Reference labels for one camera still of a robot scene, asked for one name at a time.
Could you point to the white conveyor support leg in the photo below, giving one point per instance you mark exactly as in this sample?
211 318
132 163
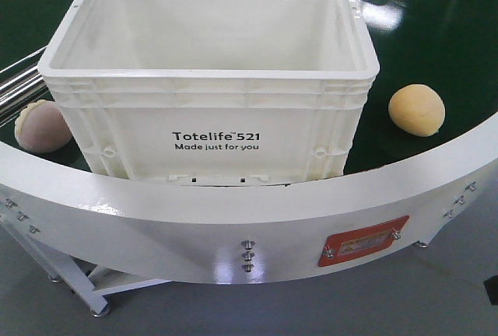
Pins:
91 283

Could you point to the pink plush bun toy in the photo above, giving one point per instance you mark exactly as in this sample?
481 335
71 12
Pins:
41 128

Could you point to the white curved conveyor rim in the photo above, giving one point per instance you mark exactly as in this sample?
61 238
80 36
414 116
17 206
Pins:
236 235

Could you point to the chrome guide rail bars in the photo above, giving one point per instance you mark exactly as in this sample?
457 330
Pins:
21 83

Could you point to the yellow plush bun toy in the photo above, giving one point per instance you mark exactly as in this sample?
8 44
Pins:
417 109

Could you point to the white plastic Totelife crate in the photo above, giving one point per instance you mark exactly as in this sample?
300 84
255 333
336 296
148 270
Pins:
212 92

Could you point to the orange warning label plate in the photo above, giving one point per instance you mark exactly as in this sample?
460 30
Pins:
342 247

